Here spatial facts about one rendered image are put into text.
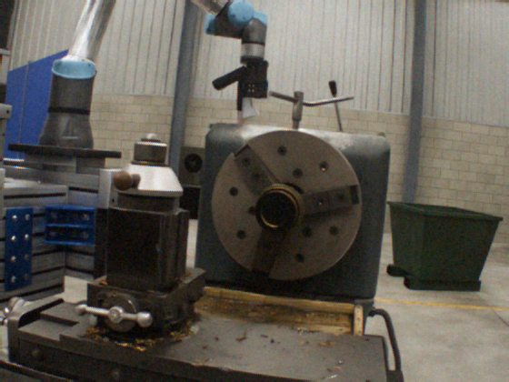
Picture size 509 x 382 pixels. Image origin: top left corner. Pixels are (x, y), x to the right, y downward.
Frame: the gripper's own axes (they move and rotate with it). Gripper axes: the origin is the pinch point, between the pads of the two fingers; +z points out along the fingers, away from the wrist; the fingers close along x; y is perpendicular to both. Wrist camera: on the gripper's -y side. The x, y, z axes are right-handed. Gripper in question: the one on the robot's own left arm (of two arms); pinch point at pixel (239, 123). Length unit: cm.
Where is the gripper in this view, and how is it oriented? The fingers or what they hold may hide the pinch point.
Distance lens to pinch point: 166.3
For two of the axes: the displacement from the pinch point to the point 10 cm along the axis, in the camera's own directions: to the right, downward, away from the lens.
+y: 9.8, 0.9, -1.8
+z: -0.8, 9.9, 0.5
